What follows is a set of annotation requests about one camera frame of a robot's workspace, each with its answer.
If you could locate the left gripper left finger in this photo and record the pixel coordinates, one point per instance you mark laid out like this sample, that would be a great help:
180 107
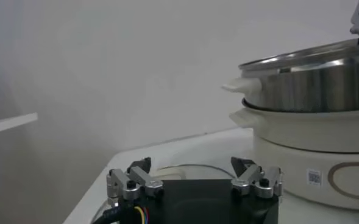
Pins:
136 179

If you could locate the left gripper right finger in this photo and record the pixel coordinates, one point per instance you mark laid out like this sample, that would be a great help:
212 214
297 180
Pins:
258 179

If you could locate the cream electric cooker pot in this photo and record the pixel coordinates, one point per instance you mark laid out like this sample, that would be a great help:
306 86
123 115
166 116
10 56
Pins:
289 158

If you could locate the round glass pot lid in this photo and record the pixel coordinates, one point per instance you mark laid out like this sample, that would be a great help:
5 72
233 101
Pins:
173 174

